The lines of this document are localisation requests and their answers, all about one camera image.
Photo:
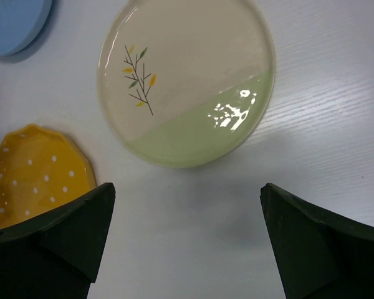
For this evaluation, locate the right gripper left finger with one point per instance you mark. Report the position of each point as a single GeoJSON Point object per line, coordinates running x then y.
{"type": "Point", "coordinates": [58, 253]}

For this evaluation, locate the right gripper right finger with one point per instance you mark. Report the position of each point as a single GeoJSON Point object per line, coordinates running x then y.
{"type": "Point", "coordinates": [319, 254]}

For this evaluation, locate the yellow polka dot plate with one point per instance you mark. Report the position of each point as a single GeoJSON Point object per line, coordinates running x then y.
{"type": "Point", "coordinates": [40, 170]}

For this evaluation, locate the beige green leaf plate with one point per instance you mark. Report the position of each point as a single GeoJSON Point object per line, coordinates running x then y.
{"type": "Point", "coordinates": [183, 83]}

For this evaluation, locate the blue plate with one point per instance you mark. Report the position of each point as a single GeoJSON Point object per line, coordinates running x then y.
{"type": "Point", "coordinates": [20, 23]}

